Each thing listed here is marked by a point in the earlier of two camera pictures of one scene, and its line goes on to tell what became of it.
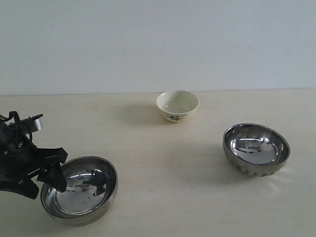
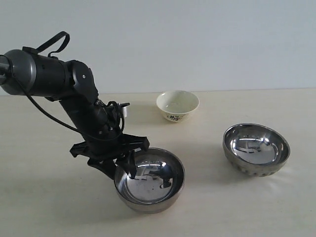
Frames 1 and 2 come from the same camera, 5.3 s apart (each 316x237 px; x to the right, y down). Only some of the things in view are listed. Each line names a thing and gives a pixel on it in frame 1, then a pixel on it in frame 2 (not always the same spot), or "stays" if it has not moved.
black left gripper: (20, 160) → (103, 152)
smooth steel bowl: (92, 184) → (158, 184)
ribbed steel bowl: (256, 149) stays
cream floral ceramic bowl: (177, 104) stays
